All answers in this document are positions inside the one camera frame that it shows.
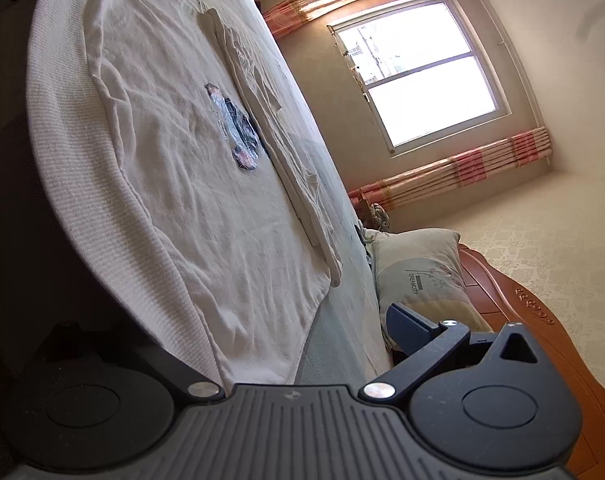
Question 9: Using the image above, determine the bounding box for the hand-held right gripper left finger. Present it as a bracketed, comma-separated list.
[45, 322, 226, 404]

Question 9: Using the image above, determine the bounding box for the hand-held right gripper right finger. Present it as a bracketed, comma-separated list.
[360, 302, 554, 404]

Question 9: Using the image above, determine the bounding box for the white printed long-sleeve t-shirt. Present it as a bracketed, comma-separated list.
[85, 0, 344, 387]

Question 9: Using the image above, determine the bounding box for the pastel patchwork bed sheet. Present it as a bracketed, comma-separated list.
[231, 0, 399, 392]

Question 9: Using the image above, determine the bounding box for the large printed pillow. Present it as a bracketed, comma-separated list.
[369, 227, 494, 352]

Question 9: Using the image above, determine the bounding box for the grey patterned cloth bundle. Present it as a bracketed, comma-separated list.
[367, 203, 392, 234]

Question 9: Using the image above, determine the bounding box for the wooden headboard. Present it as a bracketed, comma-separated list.
[391, 242, 605, 480]

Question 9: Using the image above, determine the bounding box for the white waffle blanket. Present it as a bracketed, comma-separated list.
[26, 0, 226, 388]

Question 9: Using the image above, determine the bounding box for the window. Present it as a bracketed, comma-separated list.
[327, 0, 514, 159]

